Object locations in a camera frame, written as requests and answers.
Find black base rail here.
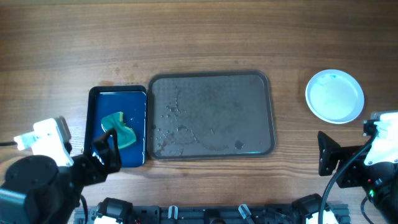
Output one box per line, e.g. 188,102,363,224
73,203,351,224

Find blue water tray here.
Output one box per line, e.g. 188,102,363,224
83,85,147,167

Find green yellow sponge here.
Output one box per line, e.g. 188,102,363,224
101,111,137,149

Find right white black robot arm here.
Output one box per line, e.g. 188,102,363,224
293,131,397,223

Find dark brown serving tray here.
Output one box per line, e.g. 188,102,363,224
146,70,277,161

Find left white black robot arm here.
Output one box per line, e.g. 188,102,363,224
1,129,121,223

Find white plate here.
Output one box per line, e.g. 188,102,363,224
305,69,364,124

